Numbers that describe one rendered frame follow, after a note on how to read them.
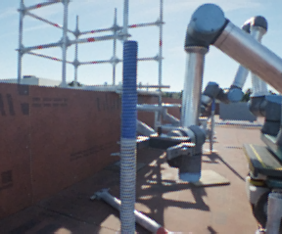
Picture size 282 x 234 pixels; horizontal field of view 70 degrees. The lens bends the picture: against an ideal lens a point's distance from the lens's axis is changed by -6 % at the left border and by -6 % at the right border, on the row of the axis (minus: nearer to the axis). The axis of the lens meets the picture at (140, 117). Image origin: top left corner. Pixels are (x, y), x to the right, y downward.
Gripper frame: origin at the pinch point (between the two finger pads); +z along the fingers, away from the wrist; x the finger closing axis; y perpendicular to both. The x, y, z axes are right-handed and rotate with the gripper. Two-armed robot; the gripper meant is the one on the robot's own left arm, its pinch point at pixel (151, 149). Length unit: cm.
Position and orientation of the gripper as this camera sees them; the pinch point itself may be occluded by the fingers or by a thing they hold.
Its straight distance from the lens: 62.3
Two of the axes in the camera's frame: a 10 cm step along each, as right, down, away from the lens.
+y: 0.2, -10.0, -0.7
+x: 8.0, 0.6, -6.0
